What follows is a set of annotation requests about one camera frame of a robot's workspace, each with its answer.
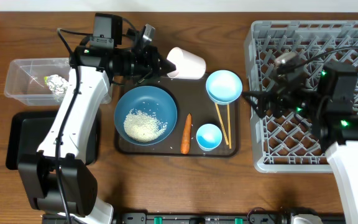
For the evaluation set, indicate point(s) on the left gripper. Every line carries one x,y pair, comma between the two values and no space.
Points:
152,58

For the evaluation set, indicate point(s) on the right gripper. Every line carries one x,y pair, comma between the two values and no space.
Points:
276,96

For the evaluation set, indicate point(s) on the pink cup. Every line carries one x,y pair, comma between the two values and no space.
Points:
188,65

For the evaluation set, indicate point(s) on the large light blue bowl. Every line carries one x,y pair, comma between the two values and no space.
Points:
223,87

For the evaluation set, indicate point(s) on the small light blue cup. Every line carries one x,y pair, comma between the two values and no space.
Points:
209,137

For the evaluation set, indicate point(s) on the aluminium foil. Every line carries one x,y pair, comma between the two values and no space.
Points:
56,84

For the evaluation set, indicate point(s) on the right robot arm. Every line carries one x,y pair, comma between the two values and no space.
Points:
330,110

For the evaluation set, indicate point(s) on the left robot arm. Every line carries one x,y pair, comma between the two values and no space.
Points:
55,177

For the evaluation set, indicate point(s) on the grey dishwasher rack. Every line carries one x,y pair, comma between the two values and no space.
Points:
283,144

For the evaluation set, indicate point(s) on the dark blue plate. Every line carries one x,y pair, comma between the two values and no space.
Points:
151,100

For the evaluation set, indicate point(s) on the right wooden chopstick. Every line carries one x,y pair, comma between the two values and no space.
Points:
229,126

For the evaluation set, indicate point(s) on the wooden chopstick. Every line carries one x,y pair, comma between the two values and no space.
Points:
229,126
222,124

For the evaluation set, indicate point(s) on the left wooden chopstick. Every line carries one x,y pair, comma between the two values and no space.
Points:
222,124

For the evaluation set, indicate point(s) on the dark brown serving tray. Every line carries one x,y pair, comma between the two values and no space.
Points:
191,97

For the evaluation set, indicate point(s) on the pile of white rice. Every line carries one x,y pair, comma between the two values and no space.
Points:
142,127

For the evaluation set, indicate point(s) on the orange carrot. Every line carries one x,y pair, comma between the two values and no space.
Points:
186,136

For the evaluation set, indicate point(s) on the clear plastic bin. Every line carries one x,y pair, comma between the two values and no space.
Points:
25,80

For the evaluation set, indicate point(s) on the black bin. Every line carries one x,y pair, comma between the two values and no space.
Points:
29,128

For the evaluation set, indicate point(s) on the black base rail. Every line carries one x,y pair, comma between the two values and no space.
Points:
257,215

